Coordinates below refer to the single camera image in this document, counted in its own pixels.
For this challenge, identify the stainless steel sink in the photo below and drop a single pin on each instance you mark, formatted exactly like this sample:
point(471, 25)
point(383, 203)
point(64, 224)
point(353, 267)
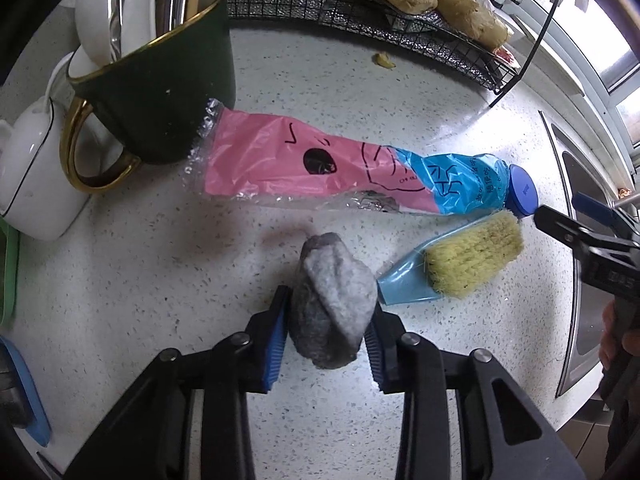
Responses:
point(587, 330)

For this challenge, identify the grey scouring cloth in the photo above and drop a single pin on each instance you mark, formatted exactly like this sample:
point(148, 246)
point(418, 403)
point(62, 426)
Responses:
point(332, 300)

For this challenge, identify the blue plastic tray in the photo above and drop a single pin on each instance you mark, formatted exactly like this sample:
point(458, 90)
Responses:
point(27, 400)

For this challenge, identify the pink and blue plastic bag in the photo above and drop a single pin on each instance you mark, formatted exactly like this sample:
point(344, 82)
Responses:
point(300, 160)

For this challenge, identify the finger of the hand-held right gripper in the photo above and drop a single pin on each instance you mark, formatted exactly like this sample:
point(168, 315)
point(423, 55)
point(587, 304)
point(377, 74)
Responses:
point(565, 230)
point(595, 208)

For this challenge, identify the white ceramic ladle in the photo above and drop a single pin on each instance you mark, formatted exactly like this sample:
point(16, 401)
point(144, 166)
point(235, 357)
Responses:
point(95, 10)

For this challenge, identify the green plastic tray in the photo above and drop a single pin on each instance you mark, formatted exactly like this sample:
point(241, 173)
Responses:
point(9, 275)

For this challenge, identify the white ceramic condiment pot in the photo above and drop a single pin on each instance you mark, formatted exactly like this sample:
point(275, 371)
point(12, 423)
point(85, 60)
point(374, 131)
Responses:
point(35, 170)

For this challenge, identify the window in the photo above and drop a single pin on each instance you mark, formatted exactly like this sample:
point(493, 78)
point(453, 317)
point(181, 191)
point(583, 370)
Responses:
point(600, 35)

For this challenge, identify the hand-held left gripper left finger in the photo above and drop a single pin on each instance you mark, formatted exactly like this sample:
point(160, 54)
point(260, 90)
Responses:
point(275, 345)

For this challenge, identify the person's right hand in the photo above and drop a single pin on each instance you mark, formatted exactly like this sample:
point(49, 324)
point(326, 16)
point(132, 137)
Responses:
point(607, 332)

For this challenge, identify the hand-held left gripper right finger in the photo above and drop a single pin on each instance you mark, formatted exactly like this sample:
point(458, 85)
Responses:
point(376, 355)

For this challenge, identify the small ginger scrap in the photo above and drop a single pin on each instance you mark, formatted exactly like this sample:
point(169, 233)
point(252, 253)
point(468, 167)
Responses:
point(384, 60)

